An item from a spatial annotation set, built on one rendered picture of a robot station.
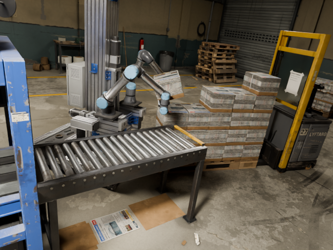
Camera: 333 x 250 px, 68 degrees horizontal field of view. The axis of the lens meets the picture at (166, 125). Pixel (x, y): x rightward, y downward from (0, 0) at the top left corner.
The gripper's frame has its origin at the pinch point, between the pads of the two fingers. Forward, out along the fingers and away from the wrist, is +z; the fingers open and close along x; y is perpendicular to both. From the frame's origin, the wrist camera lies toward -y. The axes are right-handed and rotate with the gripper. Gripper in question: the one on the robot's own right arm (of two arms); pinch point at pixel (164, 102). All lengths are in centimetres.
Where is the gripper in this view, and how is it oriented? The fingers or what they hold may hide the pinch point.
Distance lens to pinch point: 266.1
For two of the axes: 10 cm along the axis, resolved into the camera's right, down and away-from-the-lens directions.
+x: -9.7, 2.3, 0.8
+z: -0.1, -3.8, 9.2
